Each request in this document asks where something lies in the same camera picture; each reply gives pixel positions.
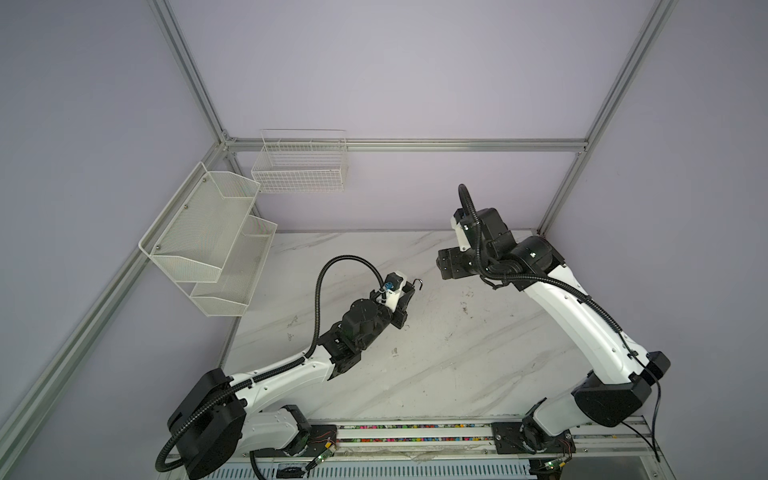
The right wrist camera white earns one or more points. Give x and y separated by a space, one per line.
464 226

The white mesh shelf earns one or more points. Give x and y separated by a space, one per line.
192 239
232 294

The white wire basket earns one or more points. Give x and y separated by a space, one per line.
301 161

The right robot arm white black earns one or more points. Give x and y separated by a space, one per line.
622 374

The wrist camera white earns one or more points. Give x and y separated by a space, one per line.
464 226
393 290

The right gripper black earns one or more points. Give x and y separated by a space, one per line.
445 260

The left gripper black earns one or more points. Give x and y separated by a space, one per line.
400 313

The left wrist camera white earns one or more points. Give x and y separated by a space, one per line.
393 290

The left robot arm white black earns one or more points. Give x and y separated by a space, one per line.
224 416

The aluminium frame profile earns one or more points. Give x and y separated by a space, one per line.
107 105

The black padlock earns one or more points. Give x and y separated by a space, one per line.
413 285

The lower white mesh shelf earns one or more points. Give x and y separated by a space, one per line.
232 294

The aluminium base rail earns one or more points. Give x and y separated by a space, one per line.
480 448

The upper white mesh shelf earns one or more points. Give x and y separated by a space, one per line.
192 239

